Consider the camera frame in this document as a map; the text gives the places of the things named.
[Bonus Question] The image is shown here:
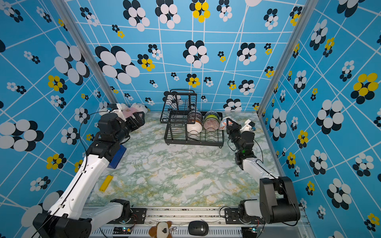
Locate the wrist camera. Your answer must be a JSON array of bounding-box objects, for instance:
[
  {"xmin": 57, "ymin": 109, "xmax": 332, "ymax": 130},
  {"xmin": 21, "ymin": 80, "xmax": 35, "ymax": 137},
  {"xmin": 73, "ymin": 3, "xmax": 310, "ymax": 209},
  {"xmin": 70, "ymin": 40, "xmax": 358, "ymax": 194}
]
[
  {"xmin": 240, "ymin": 120, "xmax": 256, "ymax": 132},
  {"xmin": 107, "ymin": 103, "xmax": 128, "ymax": 121}
]

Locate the yellow block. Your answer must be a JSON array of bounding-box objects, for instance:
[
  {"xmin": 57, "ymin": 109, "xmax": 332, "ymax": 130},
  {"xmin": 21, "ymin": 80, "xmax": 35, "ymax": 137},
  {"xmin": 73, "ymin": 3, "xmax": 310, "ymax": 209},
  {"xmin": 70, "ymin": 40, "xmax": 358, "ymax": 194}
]
[{"xmin": 99, "ymin": 175, "xmax": 114, "ymax": 192}]

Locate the white plush toy pink shirt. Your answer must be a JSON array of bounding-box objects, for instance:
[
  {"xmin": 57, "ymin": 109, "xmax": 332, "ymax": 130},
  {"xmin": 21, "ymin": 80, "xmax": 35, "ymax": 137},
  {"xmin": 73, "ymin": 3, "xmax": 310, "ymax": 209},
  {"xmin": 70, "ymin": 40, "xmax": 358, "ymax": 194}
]
[{"xmin": 98, "ymin": 102, "xmax": 148, "ymax": 120}]

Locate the plain white bowl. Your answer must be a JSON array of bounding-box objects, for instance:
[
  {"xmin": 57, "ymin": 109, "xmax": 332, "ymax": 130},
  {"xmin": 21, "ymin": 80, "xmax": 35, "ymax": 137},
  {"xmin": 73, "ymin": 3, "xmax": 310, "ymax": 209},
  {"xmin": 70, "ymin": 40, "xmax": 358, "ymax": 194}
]
[{"xmin": 187, "ymin": 122, "xmax": 202, "ymax": 134}]

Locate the red blue patterned bowl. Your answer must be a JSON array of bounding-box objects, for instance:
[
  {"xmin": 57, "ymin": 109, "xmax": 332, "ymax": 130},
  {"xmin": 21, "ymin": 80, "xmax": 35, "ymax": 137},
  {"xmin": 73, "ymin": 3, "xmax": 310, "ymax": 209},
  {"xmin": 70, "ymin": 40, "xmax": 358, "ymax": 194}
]
[{"xmin": 219, "ymin": 117, "xmax": 230, "ymax": 131}]

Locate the black computer mouse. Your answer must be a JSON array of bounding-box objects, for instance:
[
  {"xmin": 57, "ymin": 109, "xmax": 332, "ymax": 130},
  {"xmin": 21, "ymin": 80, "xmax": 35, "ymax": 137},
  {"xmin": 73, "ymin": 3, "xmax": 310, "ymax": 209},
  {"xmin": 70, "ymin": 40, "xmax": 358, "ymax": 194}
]
[{"xmin": 188, "ymin": 220, "xmax": 209, "ymax": 237}]

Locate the brown plush dog toy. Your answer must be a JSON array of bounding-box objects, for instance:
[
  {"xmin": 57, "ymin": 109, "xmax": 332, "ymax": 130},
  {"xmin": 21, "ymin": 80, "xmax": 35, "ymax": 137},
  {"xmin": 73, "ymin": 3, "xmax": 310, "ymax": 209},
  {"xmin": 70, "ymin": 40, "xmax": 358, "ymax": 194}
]
[{"xmin": 148, "ymin": 221, "xmax": 172, "ymax": 238}]

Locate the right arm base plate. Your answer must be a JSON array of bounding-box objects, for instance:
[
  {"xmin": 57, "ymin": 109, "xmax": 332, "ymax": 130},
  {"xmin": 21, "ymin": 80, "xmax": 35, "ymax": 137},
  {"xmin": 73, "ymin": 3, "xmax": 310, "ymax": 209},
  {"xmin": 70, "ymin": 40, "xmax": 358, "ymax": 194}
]
[{"xmin": 221, "ymin": 207, "xmax": 265, "ymax": 226}]

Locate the left circuit board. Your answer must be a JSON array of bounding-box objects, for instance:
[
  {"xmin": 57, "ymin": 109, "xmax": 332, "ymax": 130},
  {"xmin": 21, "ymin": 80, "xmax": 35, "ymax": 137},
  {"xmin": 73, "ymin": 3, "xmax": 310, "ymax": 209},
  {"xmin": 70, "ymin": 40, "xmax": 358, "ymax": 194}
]
[{"xmin": 113, "ymin": 227, "xmax": 132, "ymax": 235}]

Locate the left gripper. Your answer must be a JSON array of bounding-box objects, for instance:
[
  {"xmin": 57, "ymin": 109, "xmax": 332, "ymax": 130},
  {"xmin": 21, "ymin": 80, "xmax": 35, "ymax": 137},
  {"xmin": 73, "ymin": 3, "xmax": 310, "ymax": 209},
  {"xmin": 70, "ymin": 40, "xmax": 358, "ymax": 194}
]
[{"xmin": 116, "ymin": 111, "xmax": 145, "ymax": 145}]

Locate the black wire dish rack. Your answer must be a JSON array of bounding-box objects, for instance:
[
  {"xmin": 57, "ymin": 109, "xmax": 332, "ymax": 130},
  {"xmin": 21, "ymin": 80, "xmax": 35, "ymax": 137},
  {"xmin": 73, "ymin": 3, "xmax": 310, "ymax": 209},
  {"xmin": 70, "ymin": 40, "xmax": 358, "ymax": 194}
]
[{"xmin": 160, "ymin": 89, "xmax": 224, "ymax": 148}]

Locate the blue tape dispenser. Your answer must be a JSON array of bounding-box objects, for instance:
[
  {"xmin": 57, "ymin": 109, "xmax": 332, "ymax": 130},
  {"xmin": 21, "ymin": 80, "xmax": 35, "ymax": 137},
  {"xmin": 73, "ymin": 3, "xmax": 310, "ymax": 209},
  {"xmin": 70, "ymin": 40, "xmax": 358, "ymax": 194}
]
[{"xmin": 108, "ymin": 145, "xmax": 126, "ymax": 169}]

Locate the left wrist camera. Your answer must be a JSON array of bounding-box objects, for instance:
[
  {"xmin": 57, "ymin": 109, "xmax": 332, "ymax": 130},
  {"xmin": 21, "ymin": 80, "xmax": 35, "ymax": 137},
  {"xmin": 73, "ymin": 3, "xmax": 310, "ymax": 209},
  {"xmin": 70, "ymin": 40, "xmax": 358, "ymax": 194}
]
[{"xmin": 107, "ymin": 103, "xmax": 128, "ymax": 121}]

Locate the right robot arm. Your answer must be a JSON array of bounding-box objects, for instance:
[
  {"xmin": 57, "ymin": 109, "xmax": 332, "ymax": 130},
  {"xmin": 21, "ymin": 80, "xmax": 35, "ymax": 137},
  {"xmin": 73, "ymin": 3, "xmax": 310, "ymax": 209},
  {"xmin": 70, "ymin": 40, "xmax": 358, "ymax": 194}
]
[{"xmin": 226, "ymin": 118, "xmax": 301, "ymax": 224}]

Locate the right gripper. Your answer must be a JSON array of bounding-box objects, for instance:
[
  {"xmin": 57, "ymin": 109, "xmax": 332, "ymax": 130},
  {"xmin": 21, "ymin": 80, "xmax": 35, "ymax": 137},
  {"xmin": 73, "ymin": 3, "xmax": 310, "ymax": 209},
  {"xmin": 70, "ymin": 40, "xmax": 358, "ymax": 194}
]
[{"xmin": 228, "ymin": 118, "xmax": 243, "ymax": 155}]

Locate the circuit board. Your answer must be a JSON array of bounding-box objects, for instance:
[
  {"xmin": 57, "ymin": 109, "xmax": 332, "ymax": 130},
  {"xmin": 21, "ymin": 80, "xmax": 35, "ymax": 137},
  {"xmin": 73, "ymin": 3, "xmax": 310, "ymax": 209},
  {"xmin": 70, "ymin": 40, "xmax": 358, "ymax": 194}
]
[
  {"xmin": 113, "ymin": 227, "xmax": 132, "ymax": 235},
  {"xmin": 241, "ymin": 227, "xmax": 258, "ymax": 238}
]

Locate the pink striped bowl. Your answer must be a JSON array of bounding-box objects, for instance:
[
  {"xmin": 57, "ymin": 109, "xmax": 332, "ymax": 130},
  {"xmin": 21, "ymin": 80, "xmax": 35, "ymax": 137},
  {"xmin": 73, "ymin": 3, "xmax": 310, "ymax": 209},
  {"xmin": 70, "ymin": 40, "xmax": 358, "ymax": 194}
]
[{"xmin": 203, "ymin": 118, "xmax": 220, "ymax": 131}]

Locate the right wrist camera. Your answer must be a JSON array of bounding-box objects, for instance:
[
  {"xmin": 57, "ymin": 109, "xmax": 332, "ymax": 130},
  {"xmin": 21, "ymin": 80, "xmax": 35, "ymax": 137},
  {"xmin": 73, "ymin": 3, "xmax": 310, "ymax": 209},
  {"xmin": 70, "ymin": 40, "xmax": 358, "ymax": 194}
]
[{"xmin": 240, "ymin": 120, "xmax": 256, "ymax": 132}]

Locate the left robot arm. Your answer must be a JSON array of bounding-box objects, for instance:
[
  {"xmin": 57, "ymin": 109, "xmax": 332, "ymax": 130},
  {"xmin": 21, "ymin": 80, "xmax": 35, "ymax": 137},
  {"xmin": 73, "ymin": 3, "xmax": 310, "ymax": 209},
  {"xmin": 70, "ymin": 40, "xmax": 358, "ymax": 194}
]
[{"xmin": 32, "ymin": 112, "xmax": 145, "ymax": 238}]

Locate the right circuit board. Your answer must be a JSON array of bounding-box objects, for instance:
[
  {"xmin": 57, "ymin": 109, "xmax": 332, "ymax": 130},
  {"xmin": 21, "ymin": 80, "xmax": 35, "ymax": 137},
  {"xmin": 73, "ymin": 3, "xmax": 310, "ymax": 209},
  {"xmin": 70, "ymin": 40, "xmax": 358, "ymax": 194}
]
[{"xmin": 241, "ymin": 227, "xmax": 258, "ymax": 238}]

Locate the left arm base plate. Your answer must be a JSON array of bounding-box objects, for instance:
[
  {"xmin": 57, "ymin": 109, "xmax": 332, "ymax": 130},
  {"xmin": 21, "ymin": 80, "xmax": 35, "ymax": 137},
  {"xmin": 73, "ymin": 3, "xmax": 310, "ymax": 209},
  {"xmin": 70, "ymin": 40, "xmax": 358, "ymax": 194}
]
[{"xmin": 118, "ymin": 208, "xmax": 147, "ymax": 225}]

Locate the brown white patterned bowl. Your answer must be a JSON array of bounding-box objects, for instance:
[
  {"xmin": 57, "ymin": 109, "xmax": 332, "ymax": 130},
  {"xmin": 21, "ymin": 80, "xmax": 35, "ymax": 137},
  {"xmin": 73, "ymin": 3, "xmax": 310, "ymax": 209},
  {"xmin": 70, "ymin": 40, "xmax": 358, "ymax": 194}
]
[{"xmin": 187, "ymin": 111, "xmax": 203, "ymax": 124}]

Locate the lime green bowl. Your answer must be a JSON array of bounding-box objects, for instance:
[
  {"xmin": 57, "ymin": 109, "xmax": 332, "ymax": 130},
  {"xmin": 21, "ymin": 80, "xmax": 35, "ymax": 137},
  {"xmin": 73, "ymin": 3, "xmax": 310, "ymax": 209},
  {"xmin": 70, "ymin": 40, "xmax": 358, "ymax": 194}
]
[{"xmin": 204, "ymin": 111, "xmax": 220, "ymax": 121}]

